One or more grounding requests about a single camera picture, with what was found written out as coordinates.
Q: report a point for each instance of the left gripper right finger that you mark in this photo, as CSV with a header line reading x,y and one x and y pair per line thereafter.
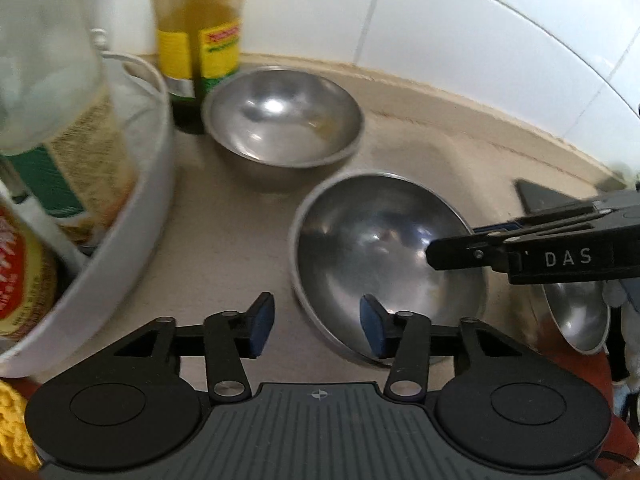
x,y
410,339

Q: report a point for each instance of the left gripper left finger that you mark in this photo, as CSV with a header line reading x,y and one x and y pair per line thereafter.
x,y
223,340

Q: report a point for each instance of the steel bowl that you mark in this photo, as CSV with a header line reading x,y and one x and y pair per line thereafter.
x,y
580,314
367,233
278,128

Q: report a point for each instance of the black gas stove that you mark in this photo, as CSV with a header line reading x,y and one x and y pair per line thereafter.
x,y
536,198

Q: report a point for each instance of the yellow label vinegar bottle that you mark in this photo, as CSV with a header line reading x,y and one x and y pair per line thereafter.
x,y
38,263

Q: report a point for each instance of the red table mat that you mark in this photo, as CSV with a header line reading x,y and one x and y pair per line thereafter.
x,y
604,370

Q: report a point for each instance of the yellow chenille mat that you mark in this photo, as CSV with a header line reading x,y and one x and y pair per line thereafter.
x,y
16,445

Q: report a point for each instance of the green label seafood sauce bottle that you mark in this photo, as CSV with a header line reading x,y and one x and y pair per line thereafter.
x,y
59,130

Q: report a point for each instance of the yellow label oil bottle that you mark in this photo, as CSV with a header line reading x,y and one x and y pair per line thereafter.
x,y
198,46

